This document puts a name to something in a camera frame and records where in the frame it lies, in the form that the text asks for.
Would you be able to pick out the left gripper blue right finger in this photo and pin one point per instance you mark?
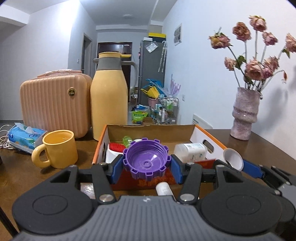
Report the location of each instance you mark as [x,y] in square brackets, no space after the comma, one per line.
[179,170]

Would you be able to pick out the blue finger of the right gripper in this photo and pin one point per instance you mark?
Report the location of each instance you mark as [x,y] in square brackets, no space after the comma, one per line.
[270,176]
[218,162]

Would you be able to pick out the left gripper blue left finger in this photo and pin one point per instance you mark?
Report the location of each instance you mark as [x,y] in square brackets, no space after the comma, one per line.
[114,170]

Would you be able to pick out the white plastic jar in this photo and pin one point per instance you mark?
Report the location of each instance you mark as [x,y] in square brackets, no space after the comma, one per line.
[190,152]

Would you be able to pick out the red white lint brush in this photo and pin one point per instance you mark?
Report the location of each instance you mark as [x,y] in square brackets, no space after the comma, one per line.
[113,150]

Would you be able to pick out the small white tube bottle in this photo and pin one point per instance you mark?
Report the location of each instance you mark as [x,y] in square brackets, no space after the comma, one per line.
[163,189]

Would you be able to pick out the purple gear-shaped cap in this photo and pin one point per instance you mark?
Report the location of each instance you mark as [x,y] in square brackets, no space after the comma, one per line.
[146,159]

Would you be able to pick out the red cardboard box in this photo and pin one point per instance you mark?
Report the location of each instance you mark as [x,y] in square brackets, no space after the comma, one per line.
[168,135]

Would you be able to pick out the yellow mug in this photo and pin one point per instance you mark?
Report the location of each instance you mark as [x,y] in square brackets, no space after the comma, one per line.
[58,150]

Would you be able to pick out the pink ceramic vase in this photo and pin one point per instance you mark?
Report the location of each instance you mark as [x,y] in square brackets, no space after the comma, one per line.
[245,111]

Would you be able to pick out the yellow watering can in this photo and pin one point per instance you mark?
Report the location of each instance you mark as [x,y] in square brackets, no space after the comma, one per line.
[152,92]

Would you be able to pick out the yellow thermos jug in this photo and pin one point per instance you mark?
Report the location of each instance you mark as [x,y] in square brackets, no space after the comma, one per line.
[109,93]

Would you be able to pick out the pink ribbed suitcase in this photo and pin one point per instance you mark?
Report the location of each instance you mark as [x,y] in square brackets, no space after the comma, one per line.
[57,100]

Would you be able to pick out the blue tissue pack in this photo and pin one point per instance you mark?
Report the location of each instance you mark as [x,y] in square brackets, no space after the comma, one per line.
[25,138]

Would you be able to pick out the dried pink roses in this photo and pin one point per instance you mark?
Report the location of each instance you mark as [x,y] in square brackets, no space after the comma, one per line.
[257,70]

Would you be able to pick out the grey refrigerator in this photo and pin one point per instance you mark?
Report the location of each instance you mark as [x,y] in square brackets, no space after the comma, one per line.
[148,68]

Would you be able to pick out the yellow box on fridge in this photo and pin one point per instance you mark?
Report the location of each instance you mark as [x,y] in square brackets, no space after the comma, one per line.
[156,35]

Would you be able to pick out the wire trolley with bottles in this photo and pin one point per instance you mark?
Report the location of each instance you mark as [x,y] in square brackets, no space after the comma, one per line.
[165,111]

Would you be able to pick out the wall picture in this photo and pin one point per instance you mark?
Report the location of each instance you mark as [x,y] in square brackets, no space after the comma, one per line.
[178,35]

